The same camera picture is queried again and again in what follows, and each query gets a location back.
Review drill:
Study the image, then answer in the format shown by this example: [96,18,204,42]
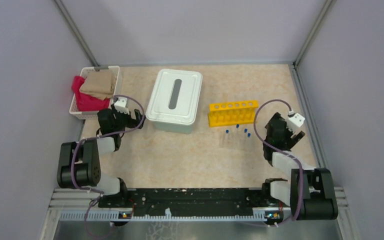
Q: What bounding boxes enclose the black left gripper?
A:
[111,103,146,133]

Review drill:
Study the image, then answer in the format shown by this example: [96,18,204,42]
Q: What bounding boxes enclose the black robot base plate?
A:
[98,187,287,217]

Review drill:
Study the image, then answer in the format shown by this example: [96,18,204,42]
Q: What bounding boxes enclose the pink cloth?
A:
[71,76,110,112]

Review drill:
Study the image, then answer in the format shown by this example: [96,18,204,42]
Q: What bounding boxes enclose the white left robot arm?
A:
[56,108,146,207]

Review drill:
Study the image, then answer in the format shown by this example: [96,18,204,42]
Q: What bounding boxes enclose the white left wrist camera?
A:
[112,97,130,115]

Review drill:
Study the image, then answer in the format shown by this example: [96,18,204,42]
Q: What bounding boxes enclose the beige cloth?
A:
[79,70,116,100]

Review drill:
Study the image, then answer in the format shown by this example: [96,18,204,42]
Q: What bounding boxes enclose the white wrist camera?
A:
[286,113,306,132]
[112,97,130,115]

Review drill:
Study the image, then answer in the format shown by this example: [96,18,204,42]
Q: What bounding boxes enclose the yellow test tube rack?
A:
[207,100,259,128]

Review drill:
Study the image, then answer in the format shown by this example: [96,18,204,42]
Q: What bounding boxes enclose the white perforated plastic basket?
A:
[69,65,122,120]

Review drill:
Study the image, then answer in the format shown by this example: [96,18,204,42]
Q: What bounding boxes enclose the teal plastic bin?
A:
[147,117,195,134]

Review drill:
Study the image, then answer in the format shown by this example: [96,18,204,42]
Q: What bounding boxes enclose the white plastic tray lid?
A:
[145,68,203,126]

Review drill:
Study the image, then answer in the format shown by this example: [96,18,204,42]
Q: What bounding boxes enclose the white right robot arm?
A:
[261,112,339,221]

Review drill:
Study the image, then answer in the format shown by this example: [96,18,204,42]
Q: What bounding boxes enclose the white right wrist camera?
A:
[286,113,306,132]

